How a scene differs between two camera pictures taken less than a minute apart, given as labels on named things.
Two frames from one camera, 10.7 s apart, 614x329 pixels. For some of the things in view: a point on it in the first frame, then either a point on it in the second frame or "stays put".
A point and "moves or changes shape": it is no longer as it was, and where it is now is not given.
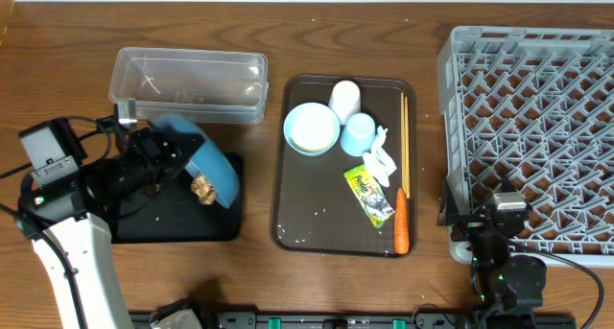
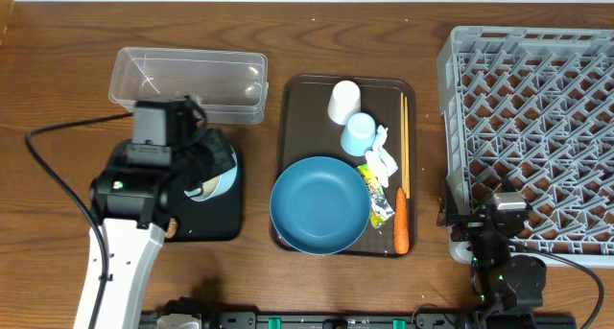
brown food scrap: x=203 y=189 → x=172 y=227
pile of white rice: x=313 y=128 → x=210 y=185
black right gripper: x=468 y=223 stays put
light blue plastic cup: x=358 y=134 stays put
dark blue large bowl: x=207 y=161 moves or changes shape
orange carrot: x=401 y=229 stays put
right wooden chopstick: x=407 y=150 stays put
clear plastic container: x=210 y=86 stays put
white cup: x=344 y=100 stays put
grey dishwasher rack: x=531 y=110 stays put
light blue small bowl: x=311 y=129 → x=225 y=181
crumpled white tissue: x=378 y=159 stays put
